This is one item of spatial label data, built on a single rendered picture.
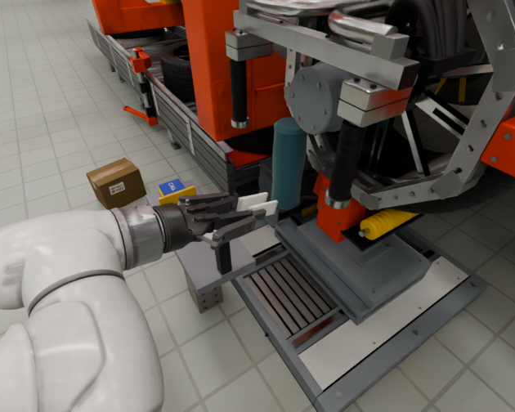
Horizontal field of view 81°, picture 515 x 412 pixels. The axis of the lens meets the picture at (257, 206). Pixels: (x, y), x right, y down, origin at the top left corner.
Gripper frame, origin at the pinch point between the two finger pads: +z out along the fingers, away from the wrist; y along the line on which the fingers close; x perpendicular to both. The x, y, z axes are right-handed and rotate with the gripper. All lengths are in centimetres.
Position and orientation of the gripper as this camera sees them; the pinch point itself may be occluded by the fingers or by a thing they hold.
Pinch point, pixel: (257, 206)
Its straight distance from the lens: 58.9
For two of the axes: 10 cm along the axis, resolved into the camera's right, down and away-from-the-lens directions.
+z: 7.7, -1.9, 6.1
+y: -6.0, -5.3, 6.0
